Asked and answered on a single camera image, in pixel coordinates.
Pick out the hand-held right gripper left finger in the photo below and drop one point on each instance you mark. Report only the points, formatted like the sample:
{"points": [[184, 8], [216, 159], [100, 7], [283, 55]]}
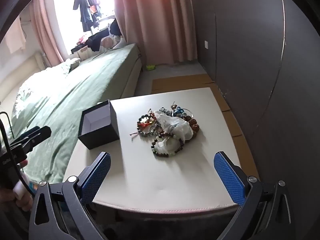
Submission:
{"points": [[96, 177]]}

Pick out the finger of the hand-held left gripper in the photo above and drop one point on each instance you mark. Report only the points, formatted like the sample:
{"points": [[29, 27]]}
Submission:
{"points": [[35, 136]]}

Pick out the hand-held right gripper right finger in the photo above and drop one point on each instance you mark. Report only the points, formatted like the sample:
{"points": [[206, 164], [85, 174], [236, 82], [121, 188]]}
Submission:
{"points": [[228, 177]]}

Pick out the black square gift box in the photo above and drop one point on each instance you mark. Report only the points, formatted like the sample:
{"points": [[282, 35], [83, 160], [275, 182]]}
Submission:
{"points": [[100, 135]]}

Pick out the clear plastic bag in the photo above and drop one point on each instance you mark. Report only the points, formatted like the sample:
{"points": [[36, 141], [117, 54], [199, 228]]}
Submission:
{"points": [[175, 126]]}

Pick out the person's left hand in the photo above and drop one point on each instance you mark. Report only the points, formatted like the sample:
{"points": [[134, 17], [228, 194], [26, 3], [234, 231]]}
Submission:
{"points": [[25, 203]]}

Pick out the green floral quilt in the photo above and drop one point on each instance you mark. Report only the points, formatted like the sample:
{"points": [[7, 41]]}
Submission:
{"points": [[27, 97]]}

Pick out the white padded table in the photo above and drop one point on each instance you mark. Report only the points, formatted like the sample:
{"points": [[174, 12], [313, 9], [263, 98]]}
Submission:
{"points": [[150, 175]]}

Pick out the bed with green sheet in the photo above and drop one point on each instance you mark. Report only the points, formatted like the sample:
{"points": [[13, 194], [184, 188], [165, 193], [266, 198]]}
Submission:
{"points": [[82, 92]]}

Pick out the beige headboard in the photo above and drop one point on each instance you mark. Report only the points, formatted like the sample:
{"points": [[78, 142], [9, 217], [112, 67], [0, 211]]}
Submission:
{"points": [[17, 68]]}

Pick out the narrow pink curtain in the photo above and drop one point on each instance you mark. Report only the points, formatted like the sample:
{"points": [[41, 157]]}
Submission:
{"points": [[47, 37]]}

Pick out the pale pink towel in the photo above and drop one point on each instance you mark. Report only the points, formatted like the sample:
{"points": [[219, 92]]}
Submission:
{"points": [[15, 36]]}

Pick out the flat brown cardboard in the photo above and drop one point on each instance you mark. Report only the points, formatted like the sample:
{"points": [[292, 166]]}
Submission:
{"points": [[175, 82]]}

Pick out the heap of clothes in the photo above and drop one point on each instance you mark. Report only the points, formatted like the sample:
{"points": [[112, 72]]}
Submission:
{"points": [[100, 38]]}

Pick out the small green floor item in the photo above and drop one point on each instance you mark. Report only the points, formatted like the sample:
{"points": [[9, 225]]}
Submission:
{"points": [[150, 67]]}

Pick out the dark grey wardrobe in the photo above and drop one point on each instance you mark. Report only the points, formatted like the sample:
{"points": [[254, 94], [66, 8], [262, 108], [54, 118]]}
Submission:
{"points": [[250, 55]]}

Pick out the dark hanging clothes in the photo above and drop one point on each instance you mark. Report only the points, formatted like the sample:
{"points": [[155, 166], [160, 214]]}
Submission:
{"points": [[86, 2]]}

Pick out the wide pink curtain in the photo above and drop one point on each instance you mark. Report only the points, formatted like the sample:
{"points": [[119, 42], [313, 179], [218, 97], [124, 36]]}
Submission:
{"points": [[155, 20]]}

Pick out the white wall socket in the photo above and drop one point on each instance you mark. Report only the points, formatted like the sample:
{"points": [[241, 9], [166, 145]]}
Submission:
{"points": [[206, 44]]}

